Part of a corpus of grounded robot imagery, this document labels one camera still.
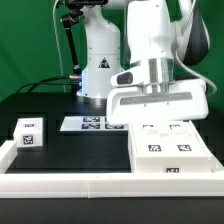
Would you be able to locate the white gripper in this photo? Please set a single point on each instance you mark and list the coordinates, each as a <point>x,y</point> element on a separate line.
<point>185,100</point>

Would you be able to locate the white cabinet door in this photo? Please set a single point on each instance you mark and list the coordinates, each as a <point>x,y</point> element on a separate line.
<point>184,139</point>
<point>147,140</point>

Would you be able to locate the white cabinet body box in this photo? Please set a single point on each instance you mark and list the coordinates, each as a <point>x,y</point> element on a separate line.
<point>171,163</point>

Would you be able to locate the white cabinet top block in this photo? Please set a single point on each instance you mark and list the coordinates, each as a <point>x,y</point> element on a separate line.
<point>29,132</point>

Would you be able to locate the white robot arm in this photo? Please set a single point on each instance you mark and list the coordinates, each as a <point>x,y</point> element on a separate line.
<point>147,90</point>

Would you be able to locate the white marker base sheet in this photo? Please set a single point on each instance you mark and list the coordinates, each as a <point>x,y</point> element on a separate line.
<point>88,123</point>

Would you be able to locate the white U-shaped frame fence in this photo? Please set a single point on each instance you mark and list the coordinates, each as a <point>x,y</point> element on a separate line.
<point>103,185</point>

